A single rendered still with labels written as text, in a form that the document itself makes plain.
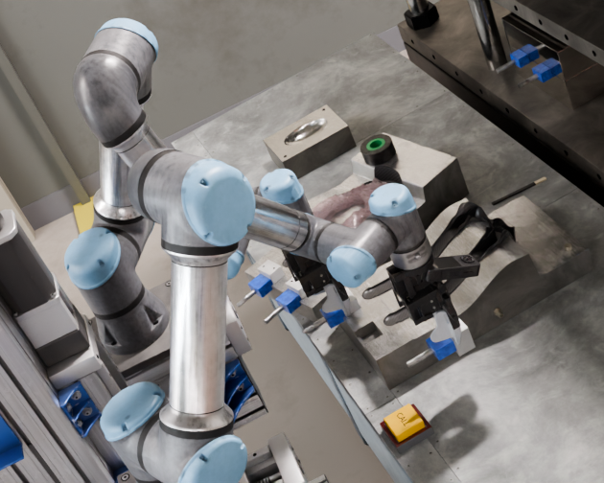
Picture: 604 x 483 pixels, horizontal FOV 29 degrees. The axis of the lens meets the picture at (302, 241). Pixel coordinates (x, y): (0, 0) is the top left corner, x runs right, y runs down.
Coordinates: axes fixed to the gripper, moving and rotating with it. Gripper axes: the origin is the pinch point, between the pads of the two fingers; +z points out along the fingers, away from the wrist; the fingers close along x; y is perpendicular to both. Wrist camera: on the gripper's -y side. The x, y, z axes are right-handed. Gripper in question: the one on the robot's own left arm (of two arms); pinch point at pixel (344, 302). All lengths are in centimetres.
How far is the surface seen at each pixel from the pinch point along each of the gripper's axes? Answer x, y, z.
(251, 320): -127, 12, 90
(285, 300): -15.3, 9.6, 3.6
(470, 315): 19.2, -19.3, 4.0
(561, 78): -36, -78, 3
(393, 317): 10.1, -6.4, 2.0
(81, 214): -245, 47, 88
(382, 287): -0.8, -8.9, 2.3
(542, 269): 17.7, -37.4, 4.5
